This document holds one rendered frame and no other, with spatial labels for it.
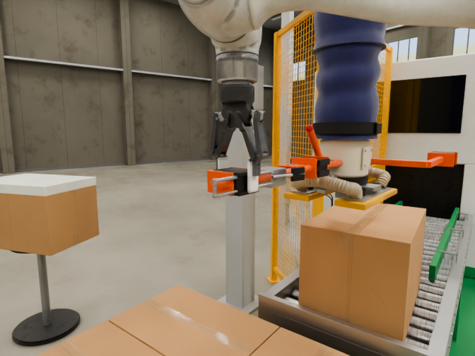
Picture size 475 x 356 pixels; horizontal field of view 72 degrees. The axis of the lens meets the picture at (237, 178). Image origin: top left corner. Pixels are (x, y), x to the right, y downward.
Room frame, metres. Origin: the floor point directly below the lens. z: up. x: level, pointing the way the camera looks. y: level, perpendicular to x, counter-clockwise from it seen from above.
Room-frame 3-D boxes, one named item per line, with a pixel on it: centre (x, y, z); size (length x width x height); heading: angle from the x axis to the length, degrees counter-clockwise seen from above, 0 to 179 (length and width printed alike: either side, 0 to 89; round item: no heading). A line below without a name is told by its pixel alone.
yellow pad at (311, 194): (1.24, -0.31, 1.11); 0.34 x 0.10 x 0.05; 139
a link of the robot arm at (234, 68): (0.73, 0.00, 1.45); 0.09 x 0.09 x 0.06
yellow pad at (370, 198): (1.12, -0.46, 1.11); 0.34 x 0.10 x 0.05; 139
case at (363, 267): (1.42, -0.59, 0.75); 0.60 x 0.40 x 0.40; 146
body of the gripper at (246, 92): (0.73, 0.00, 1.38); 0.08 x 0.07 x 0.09; 48
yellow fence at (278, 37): (2.39, -0.42, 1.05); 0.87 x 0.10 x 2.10; 15
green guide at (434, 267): (2.21, -1.52, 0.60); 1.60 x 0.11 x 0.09; 143
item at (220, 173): (0.73, 0.01, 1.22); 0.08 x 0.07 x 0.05; 139
